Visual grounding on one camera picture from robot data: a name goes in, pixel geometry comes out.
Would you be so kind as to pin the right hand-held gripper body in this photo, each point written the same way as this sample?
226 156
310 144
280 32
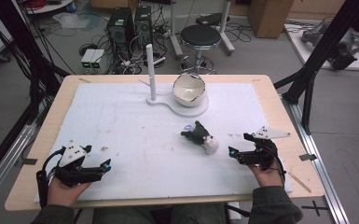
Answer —
261 149

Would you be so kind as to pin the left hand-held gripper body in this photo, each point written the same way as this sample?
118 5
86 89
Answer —
71 172

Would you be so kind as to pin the person's left hand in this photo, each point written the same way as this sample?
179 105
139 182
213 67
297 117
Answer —
62 193

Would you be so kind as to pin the person's right hand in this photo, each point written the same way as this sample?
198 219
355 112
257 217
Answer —
269 177

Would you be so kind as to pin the white foam sheet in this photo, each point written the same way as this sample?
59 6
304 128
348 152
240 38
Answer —
130 149

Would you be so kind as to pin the grey tape piece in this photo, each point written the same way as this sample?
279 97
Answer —
307 157
28 161

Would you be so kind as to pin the wooden table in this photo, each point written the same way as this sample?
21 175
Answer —
292 115

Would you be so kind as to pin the thin wooden stick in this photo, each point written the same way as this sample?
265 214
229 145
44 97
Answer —
300 182

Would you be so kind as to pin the white stand with pole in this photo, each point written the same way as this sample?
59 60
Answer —
180 109

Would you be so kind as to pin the person's legs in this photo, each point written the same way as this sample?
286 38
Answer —
158 216

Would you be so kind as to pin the white eggshell-shaped bowl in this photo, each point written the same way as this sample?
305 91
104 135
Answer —
189 88

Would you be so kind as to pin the black tape cross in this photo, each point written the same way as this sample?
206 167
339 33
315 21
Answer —
315 207

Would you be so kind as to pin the white power supply box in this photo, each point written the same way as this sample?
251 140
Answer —
87 59
97 59

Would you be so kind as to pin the black round stool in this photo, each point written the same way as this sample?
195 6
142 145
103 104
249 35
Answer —
200 40

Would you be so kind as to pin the white board with robot parts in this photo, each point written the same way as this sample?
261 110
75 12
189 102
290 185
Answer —
329 46

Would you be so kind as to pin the cardboard box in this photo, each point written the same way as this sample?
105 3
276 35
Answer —
269 17

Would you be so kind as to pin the black computer tower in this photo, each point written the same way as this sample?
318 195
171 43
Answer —
119 31
143 26

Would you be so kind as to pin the clear plastic bag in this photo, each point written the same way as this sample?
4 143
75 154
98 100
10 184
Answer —
74 20

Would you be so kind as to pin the white round table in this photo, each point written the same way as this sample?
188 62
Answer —
48 6

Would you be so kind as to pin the aluminium rail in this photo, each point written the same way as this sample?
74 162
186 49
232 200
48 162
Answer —
3 163
321 168

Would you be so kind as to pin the black metal frame post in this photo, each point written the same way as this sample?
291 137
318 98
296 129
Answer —
320 56
15 46

